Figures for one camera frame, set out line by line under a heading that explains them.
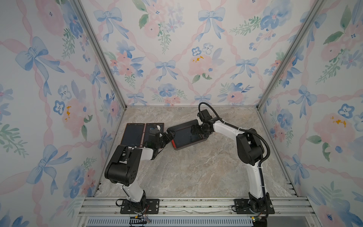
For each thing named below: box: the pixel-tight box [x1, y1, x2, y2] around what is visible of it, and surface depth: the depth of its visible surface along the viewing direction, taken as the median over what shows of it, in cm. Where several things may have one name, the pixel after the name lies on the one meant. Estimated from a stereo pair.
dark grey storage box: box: [166, 119, 210, 151], surface depth 102 cm
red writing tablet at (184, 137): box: [168, 119, 209, 150], surface depth 102 cm
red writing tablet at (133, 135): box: [120, 122, 146, 148], surface depth 107 cm
